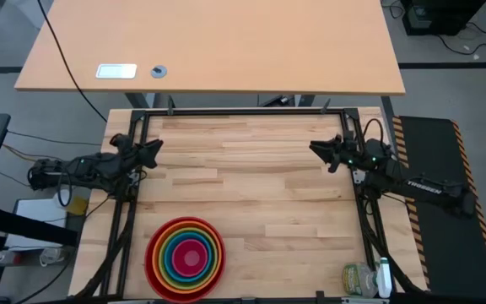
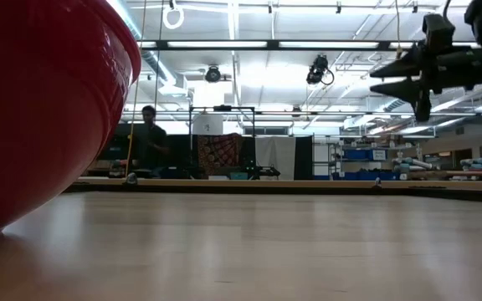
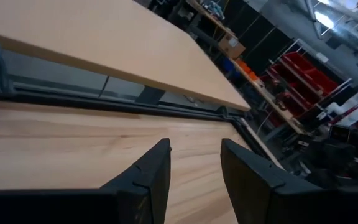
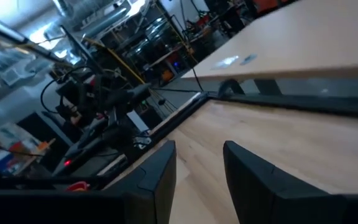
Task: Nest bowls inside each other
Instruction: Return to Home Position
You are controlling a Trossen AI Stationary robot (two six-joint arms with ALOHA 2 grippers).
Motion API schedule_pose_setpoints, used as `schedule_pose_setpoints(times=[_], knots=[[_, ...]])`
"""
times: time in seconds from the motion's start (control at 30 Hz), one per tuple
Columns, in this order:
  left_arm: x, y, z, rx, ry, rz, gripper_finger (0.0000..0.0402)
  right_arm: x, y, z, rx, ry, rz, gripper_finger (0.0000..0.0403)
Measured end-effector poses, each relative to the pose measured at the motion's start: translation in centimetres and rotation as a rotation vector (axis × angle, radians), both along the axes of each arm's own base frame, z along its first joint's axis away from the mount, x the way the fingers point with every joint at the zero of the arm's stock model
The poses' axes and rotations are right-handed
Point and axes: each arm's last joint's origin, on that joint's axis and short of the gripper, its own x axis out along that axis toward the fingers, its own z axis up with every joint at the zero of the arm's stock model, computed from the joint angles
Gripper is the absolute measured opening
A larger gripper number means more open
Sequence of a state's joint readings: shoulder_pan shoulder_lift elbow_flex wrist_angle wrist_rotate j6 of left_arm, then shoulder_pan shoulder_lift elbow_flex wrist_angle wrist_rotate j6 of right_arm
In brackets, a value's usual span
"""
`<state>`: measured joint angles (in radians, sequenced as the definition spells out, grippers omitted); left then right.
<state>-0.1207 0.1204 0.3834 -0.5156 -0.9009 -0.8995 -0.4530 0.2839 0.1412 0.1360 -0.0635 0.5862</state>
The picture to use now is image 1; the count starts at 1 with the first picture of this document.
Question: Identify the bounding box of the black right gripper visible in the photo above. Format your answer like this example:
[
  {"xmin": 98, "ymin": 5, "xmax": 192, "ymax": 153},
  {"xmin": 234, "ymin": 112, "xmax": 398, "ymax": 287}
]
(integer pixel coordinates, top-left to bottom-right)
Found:
[{"xmin": 309, "ymin": 130, "xmax": 365, "ymax": 174}]

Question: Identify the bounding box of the orange plastic bowl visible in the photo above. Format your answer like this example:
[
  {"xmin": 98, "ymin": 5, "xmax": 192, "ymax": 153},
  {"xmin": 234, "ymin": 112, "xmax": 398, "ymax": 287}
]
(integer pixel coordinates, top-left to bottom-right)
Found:
[{"xmin": 151, "ymin": 220, "xmax": 223, "ymax": 297}]

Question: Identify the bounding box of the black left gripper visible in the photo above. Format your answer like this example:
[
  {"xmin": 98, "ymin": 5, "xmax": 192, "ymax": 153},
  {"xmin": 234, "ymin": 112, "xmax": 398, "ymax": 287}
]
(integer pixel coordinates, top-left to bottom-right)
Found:
[{"xmin": 114, "ymin": 133, "xmax": 165, "ymax": 170}]

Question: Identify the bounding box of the yellow pad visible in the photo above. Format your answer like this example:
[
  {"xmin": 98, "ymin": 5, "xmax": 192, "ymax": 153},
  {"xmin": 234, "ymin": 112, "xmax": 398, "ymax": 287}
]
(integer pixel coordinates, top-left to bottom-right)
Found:
[{"xmin": 66, "ymin": 196, "xmax": 89, "ymax": 216}]

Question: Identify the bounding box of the black floor cable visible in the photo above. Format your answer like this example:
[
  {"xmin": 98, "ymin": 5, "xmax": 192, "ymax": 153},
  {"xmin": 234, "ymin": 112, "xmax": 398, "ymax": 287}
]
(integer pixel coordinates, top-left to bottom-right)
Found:
[{"xmin": 436, "ymin": 21, "xmax": 486, "ymax": 57}]

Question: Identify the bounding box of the white box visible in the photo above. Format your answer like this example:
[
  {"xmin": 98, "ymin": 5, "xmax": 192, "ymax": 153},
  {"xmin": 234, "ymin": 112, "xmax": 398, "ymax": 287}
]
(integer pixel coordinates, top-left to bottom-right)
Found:
[{"xmin": 4, "ymin": 197, "xmax": 79, "ymax": 251}]

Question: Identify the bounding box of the blue plastic bowl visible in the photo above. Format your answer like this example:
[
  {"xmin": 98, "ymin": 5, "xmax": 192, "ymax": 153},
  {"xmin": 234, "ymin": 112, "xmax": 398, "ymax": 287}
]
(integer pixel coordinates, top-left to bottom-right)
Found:
[{"xmin": 165, "ymin": 231, "xmax": 215, "ymax": 283}]

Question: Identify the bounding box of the black aluminium table frame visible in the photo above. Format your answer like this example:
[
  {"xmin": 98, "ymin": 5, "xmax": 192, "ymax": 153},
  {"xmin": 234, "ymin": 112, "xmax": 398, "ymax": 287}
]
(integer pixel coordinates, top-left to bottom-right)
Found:
[{"xmin": 99, "ymin": 107, "xmax": 396, "ymax": 304}]

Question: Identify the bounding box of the black metal beam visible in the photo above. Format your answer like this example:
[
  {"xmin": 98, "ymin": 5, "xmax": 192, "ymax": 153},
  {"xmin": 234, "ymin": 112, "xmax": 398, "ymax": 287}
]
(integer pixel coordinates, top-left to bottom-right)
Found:
[{"xmin": 0, "ymin": 204, "xmax": 79, "ymax": 247}]

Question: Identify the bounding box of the black mat with striped edges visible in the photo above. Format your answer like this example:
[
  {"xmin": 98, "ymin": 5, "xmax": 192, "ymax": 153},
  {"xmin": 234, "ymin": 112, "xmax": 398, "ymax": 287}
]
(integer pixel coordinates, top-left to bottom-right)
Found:
[{"xmin": 391, "ymin": 115, "xmax": 486, "ymax": 300}]

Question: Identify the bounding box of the long black cable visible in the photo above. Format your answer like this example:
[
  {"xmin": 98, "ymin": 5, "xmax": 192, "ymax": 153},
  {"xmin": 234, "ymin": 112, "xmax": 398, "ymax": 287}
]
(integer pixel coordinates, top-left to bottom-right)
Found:
[{"xmin": 35, "ymin": 0, "xmax": 108, "ymax": 123}]

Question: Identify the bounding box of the large red plastic bowl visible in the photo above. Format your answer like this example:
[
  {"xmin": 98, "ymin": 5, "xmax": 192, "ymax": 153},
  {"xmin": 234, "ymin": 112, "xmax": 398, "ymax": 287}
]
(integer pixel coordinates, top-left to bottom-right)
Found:
[{"xmin": 143, "ymin": 216, "xmax": 228, "ymax": 304}]

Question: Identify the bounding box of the large light wood desk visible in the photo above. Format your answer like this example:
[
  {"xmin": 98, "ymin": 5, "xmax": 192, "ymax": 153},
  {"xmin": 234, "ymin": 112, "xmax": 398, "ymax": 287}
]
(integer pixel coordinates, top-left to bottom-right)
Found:
[{"xmin": 13, "ymin": 0, "xmax": 407, "ymax": 96}]

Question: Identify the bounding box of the green label spray bottle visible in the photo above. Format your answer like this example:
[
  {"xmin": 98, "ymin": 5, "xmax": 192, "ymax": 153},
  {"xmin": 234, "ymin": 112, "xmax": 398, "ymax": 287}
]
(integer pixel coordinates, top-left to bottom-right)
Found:
[{"xmin": 342, "ymin": 257, "xmax": 393, "ymax": 299}]

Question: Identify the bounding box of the small magenta plastic bowl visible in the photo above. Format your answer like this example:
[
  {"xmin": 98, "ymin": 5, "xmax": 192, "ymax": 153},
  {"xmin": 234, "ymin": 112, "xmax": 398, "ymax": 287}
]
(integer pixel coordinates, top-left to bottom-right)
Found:
[{"xmin": 171, "ymin": 238, "xmax": 209, "ymax": 278}]

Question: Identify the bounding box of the grey power strip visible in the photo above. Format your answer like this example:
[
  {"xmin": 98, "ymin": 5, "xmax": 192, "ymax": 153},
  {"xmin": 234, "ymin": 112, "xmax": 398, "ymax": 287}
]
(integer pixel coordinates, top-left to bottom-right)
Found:
[{"xmin": 0, "ymin": 247, "xmax": 65, "ymax": 267}]

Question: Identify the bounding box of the black computer tower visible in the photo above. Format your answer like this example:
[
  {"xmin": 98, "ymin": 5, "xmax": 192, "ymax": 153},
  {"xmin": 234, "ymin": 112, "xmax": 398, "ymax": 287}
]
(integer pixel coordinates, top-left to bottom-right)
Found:
[{"xmin": 401, "ymin": 0, "xmax": 486, "ymax": 36}]

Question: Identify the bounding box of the green plastic bowl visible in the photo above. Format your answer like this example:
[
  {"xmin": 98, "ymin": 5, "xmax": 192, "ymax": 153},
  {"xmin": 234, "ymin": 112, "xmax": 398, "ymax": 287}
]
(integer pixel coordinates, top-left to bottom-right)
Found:
[{"xmin": 159, "ymin": 226, "xmax": 219, "ymax": 289}]

